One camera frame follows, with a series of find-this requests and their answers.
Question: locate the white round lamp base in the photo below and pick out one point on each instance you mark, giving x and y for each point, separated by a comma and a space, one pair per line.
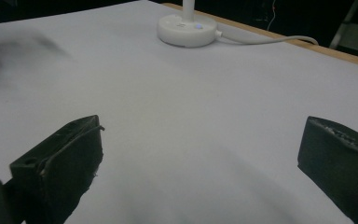
187, 29

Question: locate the metal stand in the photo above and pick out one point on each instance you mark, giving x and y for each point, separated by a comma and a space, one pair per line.
348, 25

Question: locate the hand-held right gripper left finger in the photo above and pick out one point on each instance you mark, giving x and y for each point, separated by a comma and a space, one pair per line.
65, 168

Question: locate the white table cloth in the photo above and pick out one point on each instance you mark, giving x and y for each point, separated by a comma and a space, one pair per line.
180, 93

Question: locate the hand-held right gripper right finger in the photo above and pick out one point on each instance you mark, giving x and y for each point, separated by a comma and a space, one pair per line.
338, 161

